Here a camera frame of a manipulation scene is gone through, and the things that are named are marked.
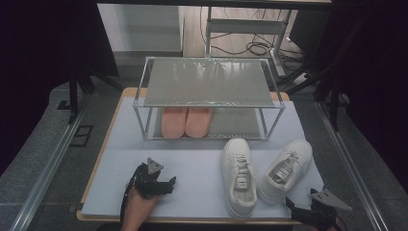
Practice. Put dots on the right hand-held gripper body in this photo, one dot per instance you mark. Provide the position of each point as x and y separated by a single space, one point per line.
324 199

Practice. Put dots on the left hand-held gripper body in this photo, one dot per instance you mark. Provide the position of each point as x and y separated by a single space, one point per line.
144 183

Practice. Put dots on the white sneaker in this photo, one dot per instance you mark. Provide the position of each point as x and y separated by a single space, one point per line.
285 173
239 179

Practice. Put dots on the pink slipper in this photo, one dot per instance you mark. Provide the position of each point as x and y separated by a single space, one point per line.
173 123
198 122

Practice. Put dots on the two-tier metal shoe rack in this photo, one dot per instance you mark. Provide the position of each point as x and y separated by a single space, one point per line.
208 83

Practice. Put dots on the person's left hand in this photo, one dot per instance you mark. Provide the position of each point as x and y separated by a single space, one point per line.
138 207

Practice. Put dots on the white table mat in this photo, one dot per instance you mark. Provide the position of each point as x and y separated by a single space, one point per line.
198 199

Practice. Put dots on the black tripod stand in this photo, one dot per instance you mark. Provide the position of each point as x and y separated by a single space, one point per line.
73 93
335 106

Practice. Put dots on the white cabinet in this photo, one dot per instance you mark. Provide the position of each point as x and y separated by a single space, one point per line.
141 29

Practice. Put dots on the dark box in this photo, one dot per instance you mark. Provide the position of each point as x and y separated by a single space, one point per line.
309 30

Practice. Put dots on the aluminium rail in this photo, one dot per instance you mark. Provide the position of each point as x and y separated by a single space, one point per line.
48 170
352 173

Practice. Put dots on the white metal frame stand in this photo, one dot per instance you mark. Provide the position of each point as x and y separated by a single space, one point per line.
245 27

